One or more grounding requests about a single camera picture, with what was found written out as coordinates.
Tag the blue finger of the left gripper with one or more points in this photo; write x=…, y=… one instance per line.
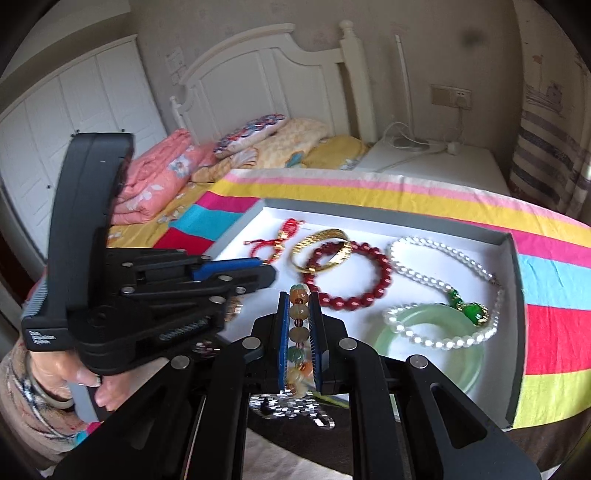
x=208, y=269

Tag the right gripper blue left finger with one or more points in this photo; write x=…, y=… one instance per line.
x=269, y=371

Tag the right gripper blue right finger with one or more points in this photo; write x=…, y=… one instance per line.
x=326, y=333

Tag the gold silver bangle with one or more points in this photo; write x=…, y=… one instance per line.
x=233, y=309

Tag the green jade bangle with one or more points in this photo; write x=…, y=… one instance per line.
x=440, y=333

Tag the left patterned sleeve forearm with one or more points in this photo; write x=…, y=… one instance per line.
x=40, y=429

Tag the grey jewelry tray box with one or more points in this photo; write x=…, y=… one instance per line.
x=480, y=262

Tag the person left hand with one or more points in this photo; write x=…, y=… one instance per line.
x=54, y=371

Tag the pink folded quilt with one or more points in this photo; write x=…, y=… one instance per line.
x=156, y=177

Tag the patterned round pillow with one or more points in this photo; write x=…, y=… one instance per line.
x=249, y=134

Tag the yellow bed sheet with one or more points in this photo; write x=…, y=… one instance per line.
x=196, y=218

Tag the white wardrobe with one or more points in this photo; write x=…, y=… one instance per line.
x=105, y=90

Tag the white bed headboard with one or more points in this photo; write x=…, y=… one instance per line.
x=263, y=71

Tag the striped colourful table cloth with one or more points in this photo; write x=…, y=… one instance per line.
x=553, y=412

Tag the white bedside table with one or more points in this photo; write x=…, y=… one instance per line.
x=469, y=166

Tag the striped curtain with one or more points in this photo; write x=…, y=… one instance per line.
x=551, y=159

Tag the white standing lamp rod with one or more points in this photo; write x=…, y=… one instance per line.
x=410, y=135

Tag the wall power socket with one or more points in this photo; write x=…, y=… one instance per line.
x=453, y=97

